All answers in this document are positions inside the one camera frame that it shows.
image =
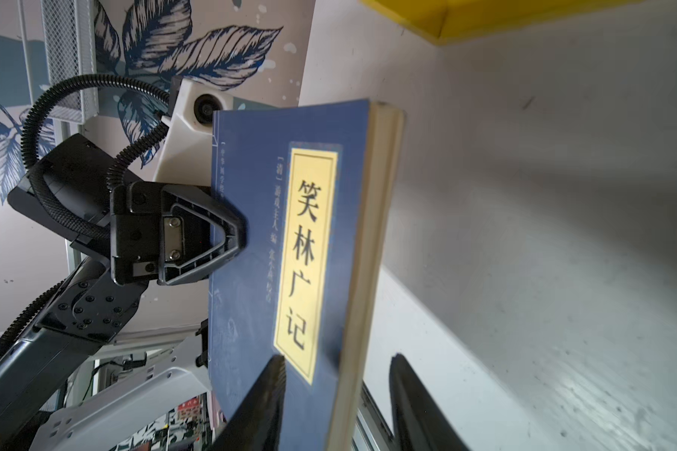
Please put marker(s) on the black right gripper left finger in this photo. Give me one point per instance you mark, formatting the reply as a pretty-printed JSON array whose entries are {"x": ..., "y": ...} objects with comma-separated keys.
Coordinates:
[{"x": 257, "y": 423}]

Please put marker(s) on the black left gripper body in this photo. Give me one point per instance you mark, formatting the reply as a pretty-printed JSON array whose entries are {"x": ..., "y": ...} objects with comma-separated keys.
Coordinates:
[{"x": 137, "y": 233}]

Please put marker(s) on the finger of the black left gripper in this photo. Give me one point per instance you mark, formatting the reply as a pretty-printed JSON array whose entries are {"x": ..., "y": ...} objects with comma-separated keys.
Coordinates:
[{"x": 200, "y": 234}]

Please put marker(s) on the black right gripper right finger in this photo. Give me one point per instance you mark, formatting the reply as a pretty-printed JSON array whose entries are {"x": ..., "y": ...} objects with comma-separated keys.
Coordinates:
[{"x": 418, "y": 422}]

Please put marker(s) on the navy book yellow label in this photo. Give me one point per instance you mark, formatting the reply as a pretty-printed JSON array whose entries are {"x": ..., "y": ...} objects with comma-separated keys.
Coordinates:
[{"x": 314, "y": 185}]

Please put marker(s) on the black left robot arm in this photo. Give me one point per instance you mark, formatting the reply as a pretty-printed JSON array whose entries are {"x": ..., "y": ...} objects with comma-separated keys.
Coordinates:
[{"x": 58, "y": 331}]

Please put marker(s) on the yellow blue pink bookshelf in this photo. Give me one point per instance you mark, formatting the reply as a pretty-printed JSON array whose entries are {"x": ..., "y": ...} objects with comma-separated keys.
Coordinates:
[{"x": 445, "y": 21}]

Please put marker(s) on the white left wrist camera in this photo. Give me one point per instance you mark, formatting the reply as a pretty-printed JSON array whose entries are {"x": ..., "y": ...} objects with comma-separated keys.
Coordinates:
[{"x": 186, "y": 155}]

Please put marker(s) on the white wire mesh tray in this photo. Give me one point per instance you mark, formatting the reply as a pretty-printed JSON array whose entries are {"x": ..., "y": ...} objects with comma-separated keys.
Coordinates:
[{"x": 70, "y": 51}]

